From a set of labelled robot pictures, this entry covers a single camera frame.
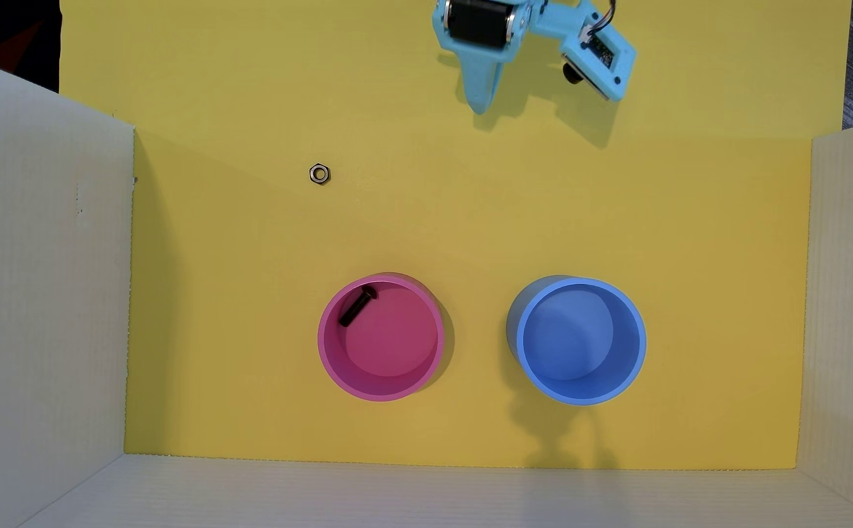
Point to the pink round cup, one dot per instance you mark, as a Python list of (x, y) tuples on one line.
[(397, 345)]

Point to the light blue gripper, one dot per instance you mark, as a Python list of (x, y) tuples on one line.
[(479, 24)]

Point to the black bolt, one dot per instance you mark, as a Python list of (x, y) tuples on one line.
[(357, 307)]

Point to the light blue wrist camera module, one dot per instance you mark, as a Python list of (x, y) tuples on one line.
[(602, 51)]

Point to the blue round cup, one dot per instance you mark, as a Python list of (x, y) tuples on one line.
[(577, 345)]

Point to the silver hex nut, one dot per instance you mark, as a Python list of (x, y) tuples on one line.
[(319, 174)]

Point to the white corrugated board wall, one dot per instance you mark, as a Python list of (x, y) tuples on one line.
[(434, 495), (852, 308), (38, 293)]

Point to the yellow paper mat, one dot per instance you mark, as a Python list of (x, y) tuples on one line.
[(250, 293)]

